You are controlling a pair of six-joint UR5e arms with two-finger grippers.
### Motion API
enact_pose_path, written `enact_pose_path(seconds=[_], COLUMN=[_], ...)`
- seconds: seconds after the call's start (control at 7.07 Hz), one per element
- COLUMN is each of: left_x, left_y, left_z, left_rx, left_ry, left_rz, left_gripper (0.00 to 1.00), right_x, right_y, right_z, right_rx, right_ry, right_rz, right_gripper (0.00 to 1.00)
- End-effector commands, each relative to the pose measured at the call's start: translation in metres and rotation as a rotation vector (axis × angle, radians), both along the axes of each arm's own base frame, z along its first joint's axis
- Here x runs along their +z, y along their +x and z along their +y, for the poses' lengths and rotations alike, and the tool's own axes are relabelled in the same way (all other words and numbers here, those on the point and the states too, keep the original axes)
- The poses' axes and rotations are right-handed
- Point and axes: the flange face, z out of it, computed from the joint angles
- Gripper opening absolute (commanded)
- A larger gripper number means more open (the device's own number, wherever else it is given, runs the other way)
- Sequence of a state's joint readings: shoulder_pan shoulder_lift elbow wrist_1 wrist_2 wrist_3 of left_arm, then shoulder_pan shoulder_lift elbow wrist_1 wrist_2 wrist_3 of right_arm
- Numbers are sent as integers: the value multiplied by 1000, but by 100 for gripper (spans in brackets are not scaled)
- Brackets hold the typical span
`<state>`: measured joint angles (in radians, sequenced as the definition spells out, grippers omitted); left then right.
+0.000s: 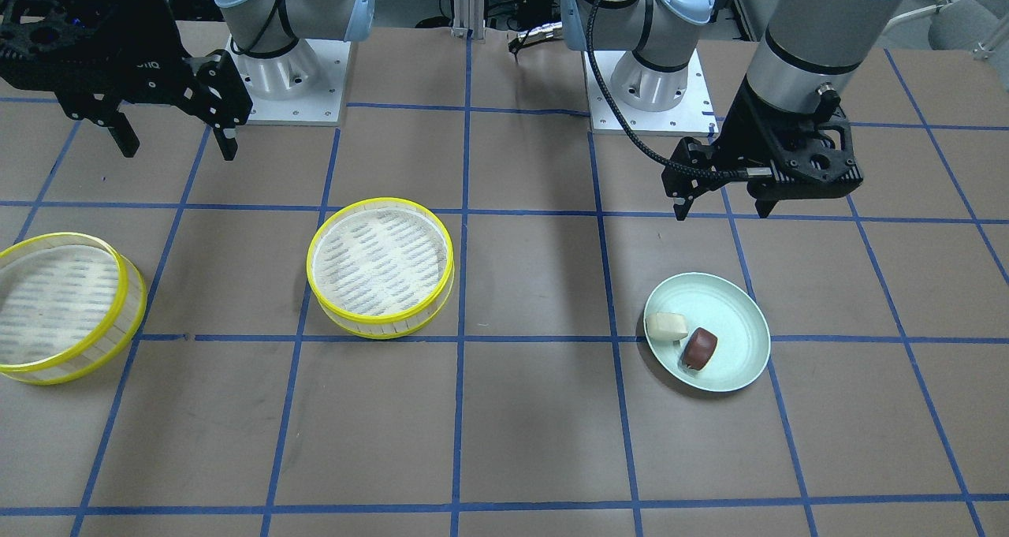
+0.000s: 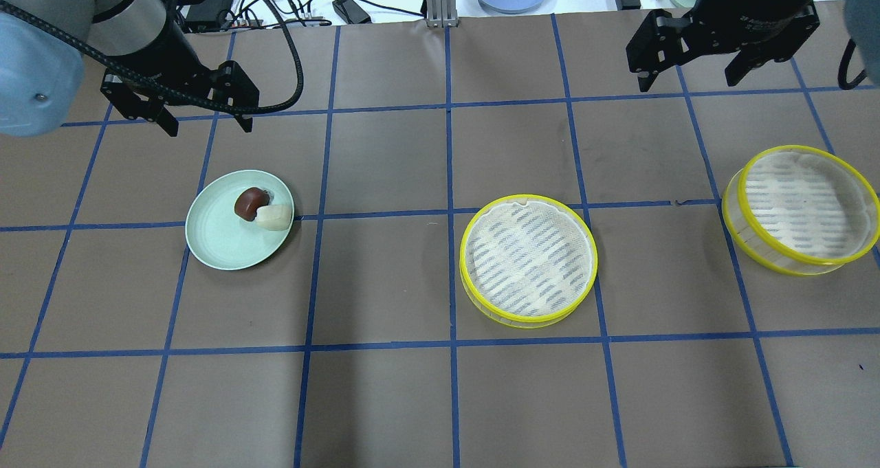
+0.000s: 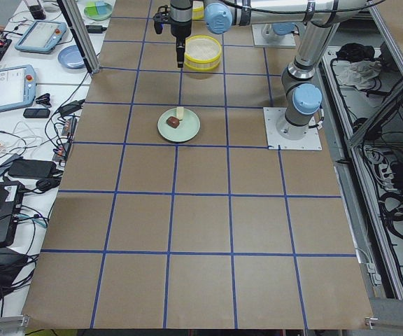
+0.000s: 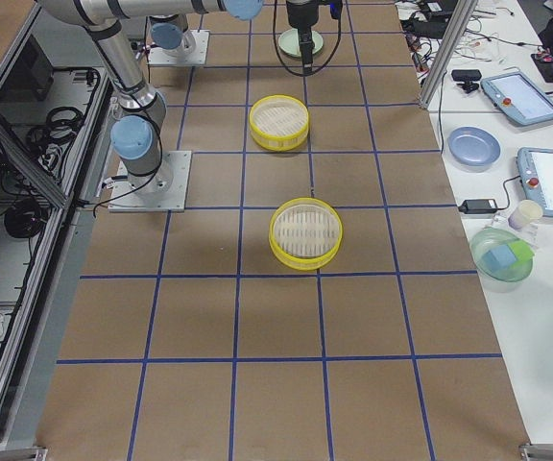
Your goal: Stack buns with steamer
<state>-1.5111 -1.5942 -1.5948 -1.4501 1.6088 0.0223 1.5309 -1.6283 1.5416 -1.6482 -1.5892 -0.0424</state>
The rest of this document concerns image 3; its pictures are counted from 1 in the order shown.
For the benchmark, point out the blue teach pendant near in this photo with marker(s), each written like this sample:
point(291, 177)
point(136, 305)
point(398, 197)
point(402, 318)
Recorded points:
point(17, 87)

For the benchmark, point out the blue teach pendant far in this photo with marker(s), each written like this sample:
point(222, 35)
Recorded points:
point(41, 37)

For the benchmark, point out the brown bun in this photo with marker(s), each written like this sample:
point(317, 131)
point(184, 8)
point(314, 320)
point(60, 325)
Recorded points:
point(173, 122)

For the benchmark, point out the white steamed bun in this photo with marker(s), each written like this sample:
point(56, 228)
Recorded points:
point(180, 112)

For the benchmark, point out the yellow rimmed steamer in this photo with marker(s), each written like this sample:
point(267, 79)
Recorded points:
point(202, 53)
point(197, 10)

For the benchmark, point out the pale green plate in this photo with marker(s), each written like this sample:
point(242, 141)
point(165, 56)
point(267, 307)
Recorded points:
point(178, 131)

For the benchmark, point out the black phone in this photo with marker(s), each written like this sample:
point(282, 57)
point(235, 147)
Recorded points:
point(36, 113)

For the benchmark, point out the black small adapter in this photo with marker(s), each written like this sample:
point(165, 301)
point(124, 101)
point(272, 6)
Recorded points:
point(95, 29)

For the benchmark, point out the aluminium frame post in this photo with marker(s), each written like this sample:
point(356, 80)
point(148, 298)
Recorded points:
point(73, 18)

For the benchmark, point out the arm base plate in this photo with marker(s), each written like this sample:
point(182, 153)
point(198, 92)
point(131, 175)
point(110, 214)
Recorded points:
point(286, 42)
point(281, 135)

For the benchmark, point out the green plate with blocks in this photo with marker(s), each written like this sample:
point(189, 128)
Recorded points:
point(98, 10)

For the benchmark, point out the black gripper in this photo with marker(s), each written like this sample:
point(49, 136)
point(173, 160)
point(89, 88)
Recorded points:
point(180, 31)

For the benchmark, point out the black power adapter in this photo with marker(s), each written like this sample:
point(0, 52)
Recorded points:
point(32, 169)

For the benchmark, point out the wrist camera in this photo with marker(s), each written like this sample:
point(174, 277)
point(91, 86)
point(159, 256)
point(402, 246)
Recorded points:
point(161, 18)

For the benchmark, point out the blue teach pendant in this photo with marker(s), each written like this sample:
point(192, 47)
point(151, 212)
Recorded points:
point(41, 37)
point(17, 87)

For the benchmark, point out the blue plate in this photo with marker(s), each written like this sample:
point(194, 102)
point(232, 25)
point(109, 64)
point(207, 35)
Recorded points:
point(71, 58)

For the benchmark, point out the dark drink container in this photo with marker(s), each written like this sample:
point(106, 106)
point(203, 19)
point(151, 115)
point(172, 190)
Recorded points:
point(36, 9)

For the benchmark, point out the crumpled white cloth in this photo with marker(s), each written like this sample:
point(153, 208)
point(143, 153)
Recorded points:
point(360, 75)

